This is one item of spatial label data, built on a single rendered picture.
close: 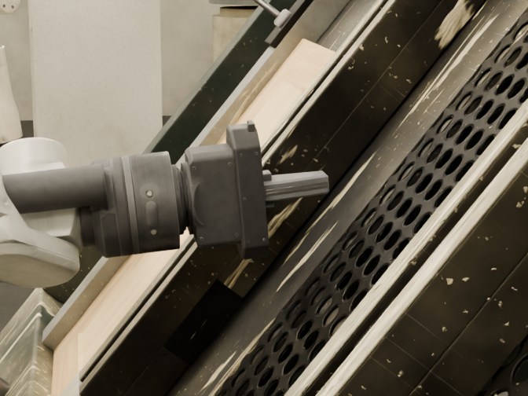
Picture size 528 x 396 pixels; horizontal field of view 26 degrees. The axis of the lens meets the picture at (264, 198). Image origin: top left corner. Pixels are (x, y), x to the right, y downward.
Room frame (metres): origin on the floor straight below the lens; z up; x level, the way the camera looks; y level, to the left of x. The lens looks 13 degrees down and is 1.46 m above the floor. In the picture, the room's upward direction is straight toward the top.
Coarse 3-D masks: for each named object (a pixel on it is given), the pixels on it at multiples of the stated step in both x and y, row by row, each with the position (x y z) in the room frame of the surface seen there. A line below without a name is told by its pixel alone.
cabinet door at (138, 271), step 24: (312, 48) 1.51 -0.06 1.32; (288, 72) 1.52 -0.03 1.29; (312, 72) 1.41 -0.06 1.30; (264, 96) 1.55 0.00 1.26; (288, 96) 1.44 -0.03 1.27; (240, 120) 1.56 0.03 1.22; (264, 120) 1.46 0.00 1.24; (144, 264) 1.46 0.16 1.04; (120, 288) 1.48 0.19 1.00; (144, 288) 1.37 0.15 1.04; (96, 312) 1.49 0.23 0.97; (120, 312) 1.39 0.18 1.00; (72, 336) 1.50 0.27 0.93; (96, 336) 1.41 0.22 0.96; (72, 360) 1.41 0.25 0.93
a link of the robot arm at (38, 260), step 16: (0, 176) 0.91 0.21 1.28; (0, 192) 0.90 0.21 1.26; (0, 208) 0.89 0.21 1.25; (0, 224) 0.88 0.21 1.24; (16, 224) 0.90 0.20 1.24; (0, 240) 0.88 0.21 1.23; (16, 240) 0.89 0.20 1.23; (32, 240) 0.90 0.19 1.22; (48, 240) 0.92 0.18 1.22; (64, 240) 0.94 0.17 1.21; (0, 256) 0.89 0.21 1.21; (16, 256) 0.90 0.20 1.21; (32, 256) 0.90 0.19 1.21; (48, 256) 0.92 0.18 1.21; (64, 256) 0.93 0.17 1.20; (0, 272) 0.92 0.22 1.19; (16, 272) 0.93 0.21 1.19; (32, 272) 0.93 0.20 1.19; (48, 272) 0.94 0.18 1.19; (64, 272) 0.94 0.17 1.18
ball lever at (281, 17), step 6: (258, 0) 1.63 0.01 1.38; (264, 0) 1.63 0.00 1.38; (264, 6) 1.63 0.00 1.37; (270, 6) 1.63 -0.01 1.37; (270, 12) 1.62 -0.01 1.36; (276, 12) 1.62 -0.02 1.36; (282, 12) 1.61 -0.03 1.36; (288, 12) 1.61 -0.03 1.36; (276, 18) 1.62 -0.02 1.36; (282, 18) 1.61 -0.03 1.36; (276, 24) 1.61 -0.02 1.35; (282, 24) 1.61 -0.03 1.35
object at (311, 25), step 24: (336, 0) 1.60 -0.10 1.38; (312, 24) 1.60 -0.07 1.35; (288, 48) 1.59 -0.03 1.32; (264, 72) 1.59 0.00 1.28; (240, 96) 1.58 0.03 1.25; (216, 120) 1.59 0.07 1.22; (192, 144) 1.61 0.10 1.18; (216, 144) 1.58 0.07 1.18; (96, 264) 1.60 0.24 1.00; (120, 264) 1.56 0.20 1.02; (96, 288) 1.55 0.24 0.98; (72, 312) 1.55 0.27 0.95; (48, 336) 1.54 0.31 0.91
